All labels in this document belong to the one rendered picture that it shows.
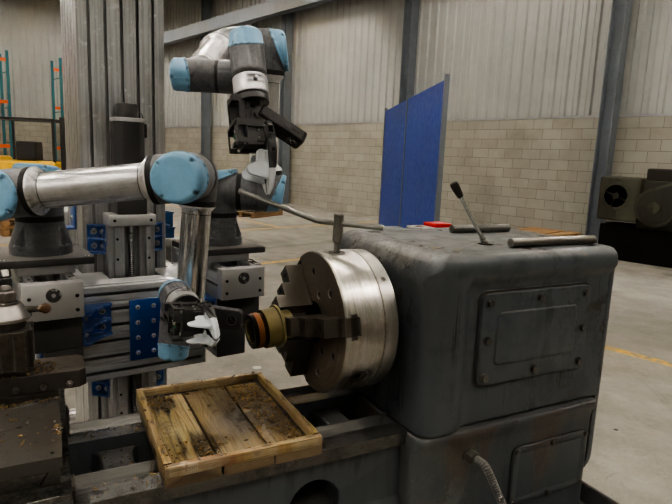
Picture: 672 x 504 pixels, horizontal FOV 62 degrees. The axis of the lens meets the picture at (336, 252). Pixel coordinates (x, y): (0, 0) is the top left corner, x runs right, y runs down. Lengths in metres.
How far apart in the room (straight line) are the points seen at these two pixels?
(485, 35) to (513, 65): 1.01
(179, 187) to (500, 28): 11.99
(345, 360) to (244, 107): 0.56
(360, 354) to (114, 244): 0.88
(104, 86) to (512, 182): 11.06
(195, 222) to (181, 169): 0.21
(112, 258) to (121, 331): 0.23
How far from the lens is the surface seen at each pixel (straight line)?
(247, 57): 1.24
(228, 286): 1.62
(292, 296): 1.24
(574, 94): 11.96
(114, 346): 1.69
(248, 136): 1.16
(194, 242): 1.47
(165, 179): 1.30
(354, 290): 1.13
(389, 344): 1.17
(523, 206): 12.25
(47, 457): 1.01
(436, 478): 1.33
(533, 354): 1.38
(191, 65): 1.36
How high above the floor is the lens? 1.44
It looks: 10 degrees down
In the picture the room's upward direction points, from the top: 2 degrees clockwise
